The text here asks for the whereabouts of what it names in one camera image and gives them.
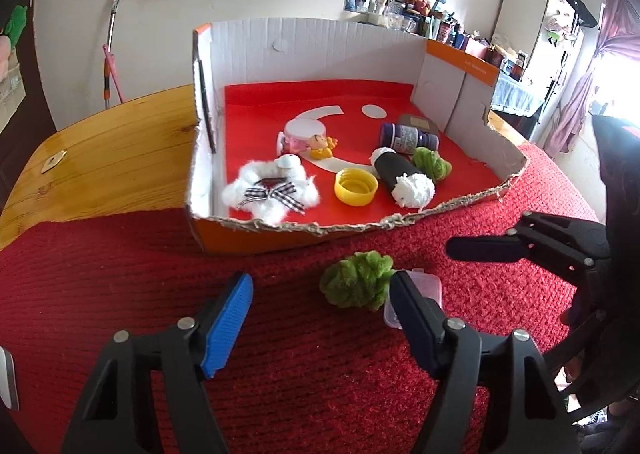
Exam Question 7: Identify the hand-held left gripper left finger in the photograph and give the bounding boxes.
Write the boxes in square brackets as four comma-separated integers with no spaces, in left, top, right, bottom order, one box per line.
[67,272,254,454]

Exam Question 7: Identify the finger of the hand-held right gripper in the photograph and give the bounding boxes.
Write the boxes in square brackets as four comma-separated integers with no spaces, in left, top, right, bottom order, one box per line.
[445,211,613,271]

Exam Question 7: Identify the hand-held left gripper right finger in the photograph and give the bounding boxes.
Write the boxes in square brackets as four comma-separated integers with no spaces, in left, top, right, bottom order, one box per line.
[389,270,581,454]

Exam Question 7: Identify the clear plastic box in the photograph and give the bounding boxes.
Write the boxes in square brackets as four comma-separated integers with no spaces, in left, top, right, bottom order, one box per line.
[383,270,444,331]

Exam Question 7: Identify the green fuzzy ball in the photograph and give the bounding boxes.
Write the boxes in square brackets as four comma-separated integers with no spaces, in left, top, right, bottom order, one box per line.
[319,251,396,313]
[411,147,452,183]

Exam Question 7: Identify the orange cardboard box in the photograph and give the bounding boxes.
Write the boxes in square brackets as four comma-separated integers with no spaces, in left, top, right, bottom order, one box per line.
[185,16,531,255]

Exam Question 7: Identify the black roll white fluffy ends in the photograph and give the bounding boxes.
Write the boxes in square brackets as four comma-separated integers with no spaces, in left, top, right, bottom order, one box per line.
[369,146,436,210]

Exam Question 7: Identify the purple bottle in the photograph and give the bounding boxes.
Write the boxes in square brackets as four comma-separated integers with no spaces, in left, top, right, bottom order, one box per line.
[379,121,442,156]

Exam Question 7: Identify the grey-brown case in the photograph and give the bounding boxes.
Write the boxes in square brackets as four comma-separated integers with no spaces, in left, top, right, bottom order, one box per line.
[397,113,441,137]

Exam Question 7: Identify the yellow cap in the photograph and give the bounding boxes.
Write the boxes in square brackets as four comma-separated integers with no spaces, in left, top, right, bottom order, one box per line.
[334,168,379,206]

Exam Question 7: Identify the white round jar lid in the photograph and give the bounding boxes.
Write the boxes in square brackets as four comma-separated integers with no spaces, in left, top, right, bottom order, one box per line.
[276,117,328,156]

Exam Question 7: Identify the red knitted blanket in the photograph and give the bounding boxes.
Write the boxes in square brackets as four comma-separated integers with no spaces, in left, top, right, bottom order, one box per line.
[0,144,616,454]

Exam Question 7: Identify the cloth covered side table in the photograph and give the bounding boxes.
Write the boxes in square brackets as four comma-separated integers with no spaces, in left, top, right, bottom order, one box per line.
[490,74,546,132]

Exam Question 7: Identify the pink curtain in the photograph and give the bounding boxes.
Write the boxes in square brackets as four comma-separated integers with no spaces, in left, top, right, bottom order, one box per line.
[544,0,640,162]

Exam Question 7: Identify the clutter of bottles and jars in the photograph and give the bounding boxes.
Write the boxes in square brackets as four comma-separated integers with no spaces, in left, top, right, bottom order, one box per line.
[350,0,536,80]

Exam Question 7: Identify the white square device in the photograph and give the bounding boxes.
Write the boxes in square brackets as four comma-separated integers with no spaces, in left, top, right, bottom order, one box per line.
[0,346,21,411]

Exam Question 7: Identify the small green hanging plush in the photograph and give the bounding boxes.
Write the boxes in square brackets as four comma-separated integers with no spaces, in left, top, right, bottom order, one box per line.
[545,16,568,47]

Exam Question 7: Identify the small beige tag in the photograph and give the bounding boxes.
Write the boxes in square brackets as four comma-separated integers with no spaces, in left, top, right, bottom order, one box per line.
[41,150,68,174]

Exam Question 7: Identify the white refrigerator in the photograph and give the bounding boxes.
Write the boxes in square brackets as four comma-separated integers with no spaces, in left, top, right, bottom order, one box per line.
[492,0,586,100]

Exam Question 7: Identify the beige hanging fabric organizer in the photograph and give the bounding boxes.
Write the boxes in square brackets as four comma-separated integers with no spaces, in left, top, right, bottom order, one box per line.
[0,61,27,135]

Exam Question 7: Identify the metal pole orange tip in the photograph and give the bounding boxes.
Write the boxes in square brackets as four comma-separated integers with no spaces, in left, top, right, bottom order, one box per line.
[102,0,124,109]

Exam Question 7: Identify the dark brown door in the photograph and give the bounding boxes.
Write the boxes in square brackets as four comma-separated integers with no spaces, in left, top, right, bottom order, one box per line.
[0,0,58,135]

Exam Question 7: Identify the green plush toy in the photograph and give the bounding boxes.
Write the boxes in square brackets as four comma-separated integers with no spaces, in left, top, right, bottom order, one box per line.
[2,4,28,42]

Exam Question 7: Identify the pink plastic handle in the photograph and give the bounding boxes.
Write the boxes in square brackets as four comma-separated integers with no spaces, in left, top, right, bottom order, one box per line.
[102,44,127,105]

